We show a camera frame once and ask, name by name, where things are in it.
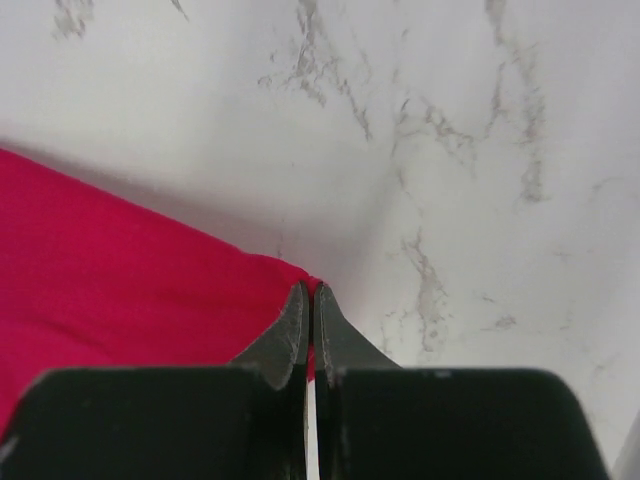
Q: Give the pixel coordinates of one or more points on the crimson pink t-shirt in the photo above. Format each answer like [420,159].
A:
[89,279]

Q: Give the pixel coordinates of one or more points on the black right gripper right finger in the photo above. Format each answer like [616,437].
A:
[337,345]

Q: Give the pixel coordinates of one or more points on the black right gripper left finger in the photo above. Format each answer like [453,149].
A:
[279,358]

